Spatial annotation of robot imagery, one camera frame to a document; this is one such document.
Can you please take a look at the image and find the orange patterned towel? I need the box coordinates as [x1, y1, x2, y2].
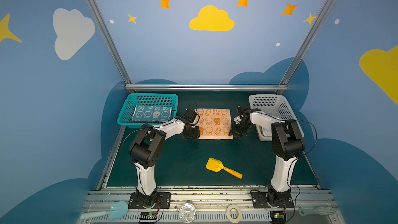
[194, 108, 233, 140]

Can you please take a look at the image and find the grey plastic basket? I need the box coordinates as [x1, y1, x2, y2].
[248, 94, 304, 142]

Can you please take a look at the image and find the blue bunny towel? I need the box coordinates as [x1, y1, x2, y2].
[131, 105, 173, 123]

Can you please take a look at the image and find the teal plastic basket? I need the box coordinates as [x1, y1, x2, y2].
[117, 93, 178, 129]

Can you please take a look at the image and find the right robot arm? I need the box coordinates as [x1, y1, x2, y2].
[229, 105, 305, 201]

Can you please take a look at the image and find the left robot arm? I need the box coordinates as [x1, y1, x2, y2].
[129, 117, 200, 204]

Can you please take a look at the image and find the yellow toy shovel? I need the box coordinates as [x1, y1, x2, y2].
[206, 158, 243, 179]

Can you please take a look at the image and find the clear round lid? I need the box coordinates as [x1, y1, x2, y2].
[179, 203, 196, 224]

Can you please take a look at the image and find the white tape roll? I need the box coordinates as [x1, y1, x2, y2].
[226, 204, 243, 224]

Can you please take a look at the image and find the right circuit board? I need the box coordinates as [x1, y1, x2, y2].
[270, 212, 286, 224]

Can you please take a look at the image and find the circuit board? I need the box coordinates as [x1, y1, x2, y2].
[270, 212, 286, 224]
[138, 212, 160, 224]

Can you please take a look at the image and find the left circuit board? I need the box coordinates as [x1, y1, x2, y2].
[138, 212, 160, 224]

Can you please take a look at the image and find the grey-green brush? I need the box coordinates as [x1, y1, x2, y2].
[298, 206, 335, 216]

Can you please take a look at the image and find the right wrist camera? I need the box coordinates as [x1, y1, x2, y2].
[234, 115, 244, 125]

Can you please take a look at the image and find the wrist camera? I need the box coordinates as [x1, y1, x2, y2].
[183, 108, 198, 125]
[234, 115, 244, 125]

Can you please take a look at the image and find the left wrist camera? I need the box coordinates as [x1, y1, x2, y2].
[183, 108, 198, 125]

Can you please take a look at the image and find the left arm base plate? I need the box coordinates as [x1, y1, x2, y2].
[128, 191, 171, 209]

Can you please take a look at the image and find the aluminium front rail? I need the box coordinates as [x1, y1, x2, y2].
[77, 185, 340, 224]

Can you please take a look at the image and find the aluminium frame back rail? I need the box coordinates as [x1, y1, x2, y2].
[125, 84, 288, 91]

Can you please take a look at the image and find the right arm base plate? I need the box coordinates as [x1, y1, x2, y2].
[249, 190, 294, 208]

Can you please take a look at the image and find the aluminium frame right post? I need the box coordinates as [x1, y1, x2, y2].
[275, 0, 337, 94]

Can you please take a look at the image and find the aluminium frame post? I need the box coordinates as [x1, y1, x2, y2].
[85, 0, 136, 93]
[275, 0, 337, 94]

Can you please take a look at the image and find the aluminium frame left post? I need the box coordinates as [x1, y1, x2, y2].
[85, 0, 136, 93]

